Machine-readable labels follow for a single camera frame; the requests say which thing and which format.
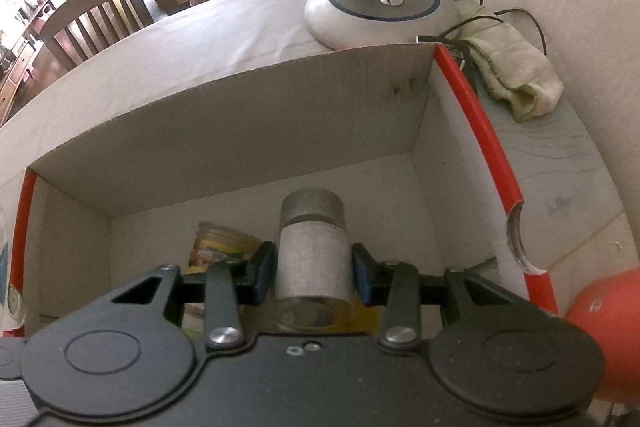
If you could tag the white folded cloth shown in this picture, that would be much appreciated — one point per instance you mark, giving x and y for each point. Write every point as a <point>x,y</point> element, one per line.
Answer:
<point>515,67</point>

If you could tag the yellow label jar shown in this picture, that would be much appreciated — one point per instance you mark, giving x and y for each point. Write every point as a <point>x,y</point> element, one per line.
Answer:
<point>220,247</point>

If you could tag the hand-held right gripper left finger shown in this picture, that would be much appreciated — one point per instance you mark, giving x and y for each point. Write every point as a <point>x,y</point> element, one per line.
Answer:
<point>261,274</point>

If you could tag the red water bottle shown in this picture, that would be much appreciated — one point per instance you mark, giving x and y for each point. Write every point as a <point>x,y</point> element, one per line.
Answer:
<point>615,322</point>

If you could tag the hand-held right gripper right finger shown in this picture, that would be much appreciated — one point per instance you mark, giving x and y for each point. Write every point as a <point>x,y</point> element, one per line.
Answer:
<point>362,274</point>

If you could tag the grey lid jar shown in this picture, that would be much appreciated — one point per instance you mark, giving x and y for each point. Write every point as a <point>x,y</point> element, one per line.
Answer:
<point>310,257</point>

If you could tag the red cardboard box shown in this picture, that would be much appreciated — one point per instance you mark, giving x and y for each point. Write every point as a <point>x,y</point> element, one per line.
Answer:
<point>250,132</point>

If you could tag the wooden tv cabinet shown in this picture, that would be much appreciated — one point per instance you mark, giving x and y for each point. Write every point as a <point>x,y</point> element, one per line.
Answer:
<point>15,72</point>

